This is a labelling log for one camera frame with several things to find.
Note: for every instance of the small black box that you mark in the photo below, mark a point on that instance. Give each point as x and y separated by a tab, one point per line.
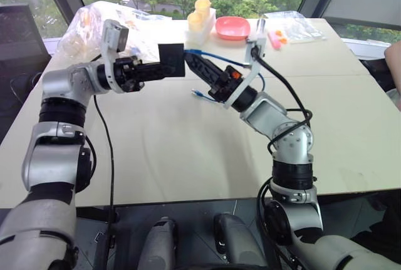
170	57

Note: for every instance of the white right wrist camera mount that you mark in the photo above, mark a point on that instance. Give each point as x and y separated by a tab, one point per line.
255	69

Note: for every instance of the dark grey rounded shape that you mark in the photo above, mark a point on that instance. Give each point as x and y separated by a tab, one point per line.
161	241
238	241

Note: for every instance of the pink plastic stick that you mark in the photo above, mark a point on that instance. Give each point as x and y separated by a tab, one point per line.
274	40

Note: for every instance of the large clear plastic bag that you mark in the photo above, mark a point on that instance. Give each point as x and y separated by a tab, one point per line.
81	29

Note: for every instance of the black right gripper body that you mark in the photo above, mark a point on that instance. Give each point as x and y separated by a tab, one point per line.
226	83

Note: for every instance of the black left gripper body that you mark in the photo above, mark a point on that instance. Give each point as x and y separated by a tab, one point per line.
127	71

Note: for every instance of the small clear plastic bag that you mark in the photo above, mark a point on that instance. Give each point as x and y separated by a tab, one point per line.
297	29

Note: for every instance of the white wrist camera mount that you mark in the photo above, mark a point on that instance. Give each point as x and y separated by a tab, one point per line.
108	39
255	69

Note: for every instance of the small orange piece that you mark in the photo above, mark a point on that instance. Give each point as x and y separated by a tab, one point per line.
284	40
278	33

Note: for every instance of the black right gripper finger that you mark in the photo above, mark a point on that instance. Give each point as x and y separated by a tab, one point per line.
200	74
206	64

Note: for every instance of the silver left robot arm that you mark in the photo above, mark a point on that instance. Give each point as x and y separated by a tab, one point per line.
56	83

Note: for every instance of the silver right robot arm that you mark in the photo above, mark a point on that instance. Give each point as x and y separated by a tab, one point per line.
266	114

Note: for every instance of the white cup holder block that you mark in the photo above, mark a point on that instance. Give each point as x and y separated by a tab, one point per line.
202	33

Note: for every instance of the yellow plastic cup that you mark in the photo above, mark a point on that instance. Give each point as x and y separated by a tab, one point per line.
203	5
195	21

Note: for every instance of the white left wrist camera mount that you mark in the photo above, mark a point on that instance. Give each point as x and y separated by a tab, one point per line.
108	39

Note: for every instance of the pink plastic bowl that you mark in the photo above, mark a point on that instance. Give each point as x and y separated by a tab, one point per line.
233	27

